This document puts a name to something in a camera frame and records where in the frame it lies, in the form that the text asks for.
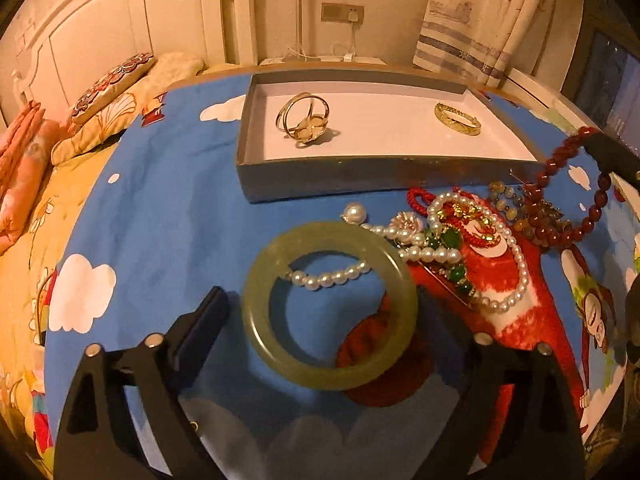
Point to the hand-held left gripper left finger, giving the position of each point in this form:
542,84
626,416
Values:
212,312

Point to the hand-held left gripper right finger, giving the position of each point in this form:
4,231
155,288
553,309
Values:
434,312

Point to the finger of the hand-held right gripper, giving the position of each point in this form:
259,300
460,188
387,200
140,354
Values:
617,157
633,315

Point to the green jade bangle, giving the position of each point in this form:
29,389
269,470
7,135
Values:
260,310

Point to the white flower pendant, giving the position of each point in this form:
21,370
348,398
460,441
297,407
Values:
406,226

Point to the large pearl earring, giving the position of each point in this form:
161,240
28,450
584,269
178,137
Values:
354,211

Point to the grey cardboard box tray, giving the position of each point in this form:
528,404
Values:
380,110

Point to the dark window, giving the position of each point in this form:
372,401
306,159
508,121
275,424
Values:
607,75

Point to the blue cartoon printed cloth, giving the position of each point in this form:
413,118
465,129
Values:
175,220

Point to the white window sill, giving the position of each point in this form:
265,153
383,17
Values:
540,92

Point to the gold bangle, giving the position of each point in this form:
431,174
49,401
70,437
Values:
457,119

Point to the yellow printed bed sheet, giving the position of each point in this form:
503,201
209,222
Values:
40,270

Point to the striped printed curtain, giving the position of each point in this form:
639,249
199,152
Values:
480,15

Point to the pink folded quilt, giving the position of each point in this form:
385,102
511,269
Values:
22,170

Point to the cream pillow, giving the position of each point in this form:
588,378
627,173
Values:
172,67

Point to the embroidered flower pillow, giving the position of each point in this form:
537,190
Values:
112,85

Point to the white nightstand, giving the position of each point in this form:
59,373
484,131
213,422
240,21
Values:
325,60

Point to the white charger plug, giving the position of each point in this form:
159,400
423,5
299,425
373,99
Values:
354,16

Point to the white bed headboard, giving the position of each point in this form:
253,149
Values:
100,20

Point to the wall socket panel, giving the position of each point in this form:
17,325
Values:
336,12

